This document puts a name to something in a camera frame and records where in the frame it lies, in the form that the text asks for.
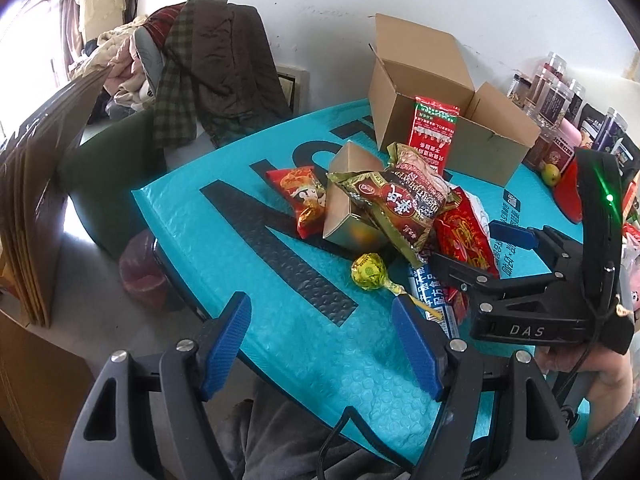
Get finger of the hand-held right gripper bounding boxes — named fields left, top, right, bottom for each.
left=489, top=220, right=584, bottom=282
left=431, top=251, right=564, bottom=307

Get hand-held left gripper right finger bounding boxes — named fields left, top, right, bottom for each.
left=391, top=297, right=583, bottom=480

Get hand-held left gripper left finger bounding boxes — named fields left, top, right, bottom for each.
left=60, top=291, right=252, bottom=480

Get red gold snack packet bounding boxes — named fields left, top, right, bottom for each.
left=430, top=187, right=501, bottom=321

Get blue white stick packet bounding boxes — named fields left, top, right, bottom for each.
left=407, top=250, right=463, bottom=338

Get yellow lollipop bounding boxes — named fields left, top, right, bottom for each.
left=351, top=254, right=443, bottom=321

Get green gold snack packet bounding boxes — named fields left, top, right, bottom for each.
left=326, top=142, right=453, bottom=268

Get small gold paper box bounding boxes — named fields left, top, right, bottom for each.
left=322, top=141, right=396, bottom=251

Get cardboard box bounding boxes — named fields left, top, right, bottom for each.
left=368, top=13, right=542, bottom=188

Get person's right forearm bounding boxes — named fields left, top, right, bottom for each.
left=570, top=400, right=640, bottom=480

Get person's right hand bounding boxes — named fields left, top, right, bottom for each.
left=536, top=346, right=637, bottom=412

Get teal bubble mat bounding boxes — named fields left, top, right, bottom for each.
left=131, top=99, right=591, bottom=466

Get person's grey trouser legs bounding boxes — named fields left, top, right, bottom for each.
left=220, top=385, right=416, bottom=480

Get pink lidded container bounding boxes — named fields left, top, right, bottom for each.
left=547, top=120, right=583, bottom=171

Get bin with red bag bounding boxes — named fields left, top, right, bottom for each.
left=119, top=230, right=171, bottom=308

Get tall red snack packet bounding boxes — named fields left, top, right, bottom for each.
left=407, top=95, right=461, bottom=176

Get row of clear food jars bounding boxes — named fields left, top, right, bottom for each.
left=506, top=51, right=630, bottom=171

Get small red orange snack packet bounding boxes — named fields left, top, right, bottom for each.
left=265, top=166, right=328, bottom=240

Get brown cardboard carton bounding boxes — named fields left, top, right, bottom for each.
left=0, top=305, right=96, bottom=480

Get dark green chair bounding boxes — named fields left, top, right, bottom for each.
left=60, top=107, right=166, bottom=256

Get stack of cardboard sheets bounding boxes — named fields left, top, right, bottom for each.
left=0, top=62, right=113, bottom=328

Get green plaid scarf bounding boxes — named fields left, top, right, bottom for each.
left=152, top=7, right=201, bottom=148

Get brown quilted jacket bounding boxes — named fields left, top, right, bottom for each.
left=185, top=0, right=293, bottom=148

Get pile of light clothes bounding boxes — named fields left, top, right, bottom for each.
left=95, top=15, right=161, bottom=111

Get grey garment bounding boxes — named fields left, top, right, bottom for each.
left=134, top=27, right=168, bottom=91

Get red patterned garment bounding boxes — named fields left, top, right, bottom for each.
left=140, top=4, right=186, bottom=48

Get cream blanket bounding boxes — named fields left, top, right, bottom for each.
left=77, top=0, right=126, bottom=41

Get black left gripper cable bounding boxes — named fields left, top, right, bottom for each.
left=317, top=405, right=451, bottom=480

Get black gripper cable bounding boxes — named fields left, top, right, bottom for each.
left=550, top=305, right=602, bottom=408
left=317, top=405, right=451, bottom=480

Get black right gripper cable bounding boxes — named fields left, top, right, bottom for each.
left=550, top=305, right=602, bottom=408

